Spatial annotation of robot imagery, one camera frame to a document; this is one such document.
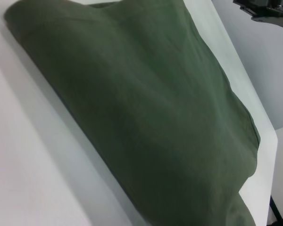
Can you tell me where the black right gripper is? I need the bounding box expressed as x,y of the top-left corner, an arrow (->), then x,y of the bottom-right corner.
233,0 -> 283,31

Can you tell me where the dark green printed t-shirt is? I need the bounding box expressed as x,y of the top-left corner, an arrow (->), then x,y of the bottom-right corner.
3,0 -> 261,226

